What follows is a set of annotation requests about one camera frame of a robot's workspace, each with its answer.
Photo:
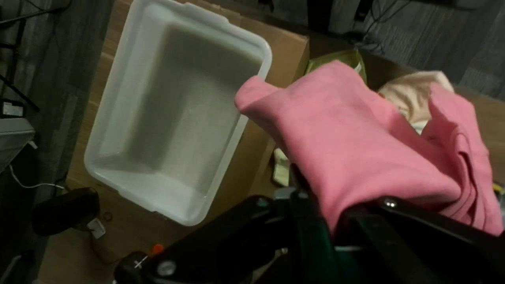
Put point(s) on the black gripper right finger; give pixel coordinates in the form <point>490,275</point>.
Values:
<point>411,247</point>

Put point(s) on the peach printed cloth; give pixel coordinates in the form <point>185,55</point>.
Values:
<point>411,92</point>

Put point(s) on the silver metal case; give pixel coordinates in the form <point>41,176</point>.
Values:
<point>16,143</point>

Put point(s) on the small orange object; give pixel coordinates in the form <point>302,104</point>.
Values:
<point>157,249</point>

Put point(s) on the pink cloth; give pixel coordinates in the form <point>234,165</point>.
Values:
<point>341,143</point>

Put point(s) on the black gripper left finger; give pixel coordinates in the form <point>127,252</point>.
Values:
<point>310,238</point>

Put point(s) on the black rounded device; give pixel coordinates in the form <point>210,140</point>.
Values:
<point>65,211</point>

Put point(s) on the white plastic storage box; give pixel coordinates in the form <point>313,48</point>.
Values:
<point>174,116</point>

